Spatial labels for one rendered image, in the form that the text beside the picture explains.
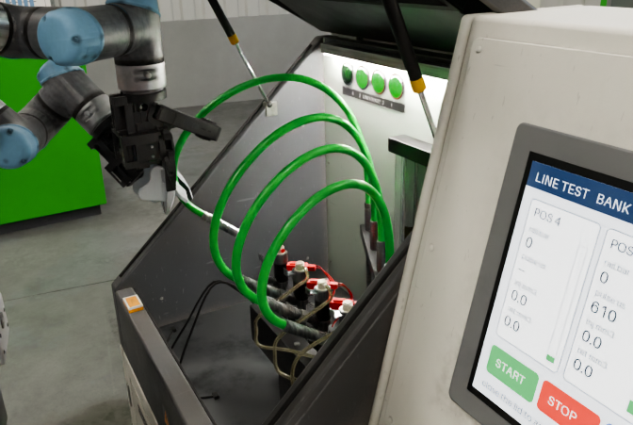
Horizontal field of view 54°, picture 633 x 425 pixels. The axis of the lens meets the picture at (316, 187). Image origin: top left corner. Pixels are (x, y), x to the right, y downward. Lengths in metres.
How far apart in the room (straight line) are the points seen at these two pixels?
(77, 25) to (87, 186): 3.60
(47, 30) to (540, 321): 0.70
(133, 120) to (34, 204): 3.45
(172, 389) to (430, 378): 0.47
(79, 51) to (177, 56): 6.70
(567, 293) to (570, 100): 0.20
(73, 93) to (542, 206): 0.87
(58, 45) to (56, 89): 0.36
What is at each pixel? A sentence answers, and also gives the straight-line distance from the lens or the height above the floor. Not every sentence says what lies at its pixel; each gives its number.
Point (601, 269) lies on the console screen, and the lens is 0.66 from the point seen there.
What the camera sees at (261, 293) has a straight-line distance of 0.90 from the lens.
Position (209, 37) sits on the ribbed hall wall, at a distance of 7.64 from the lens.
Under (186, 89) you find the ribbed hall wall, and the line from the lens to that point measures 7.66.
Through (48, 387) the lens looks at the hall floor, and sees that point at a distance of 2.91.
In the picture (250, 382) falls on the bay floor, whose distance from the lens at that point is 1.32.
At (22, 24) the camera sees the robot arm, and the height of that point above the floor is 1.54.
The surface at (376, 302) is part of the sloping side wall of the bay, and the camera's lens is 0.88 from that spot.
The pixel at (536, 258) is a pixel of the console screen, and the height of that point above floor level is 1.32.
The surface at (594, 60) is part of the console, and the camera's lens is 0.69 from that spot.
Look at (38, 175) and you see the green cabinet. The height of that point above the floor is 0.36.
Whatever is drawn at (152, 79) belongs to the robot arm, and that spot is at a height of 1.45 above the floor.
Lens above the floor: 1.62
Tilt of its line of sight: 20 degrees down
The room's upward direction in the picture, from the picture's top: 2 degrees counter-clockwise
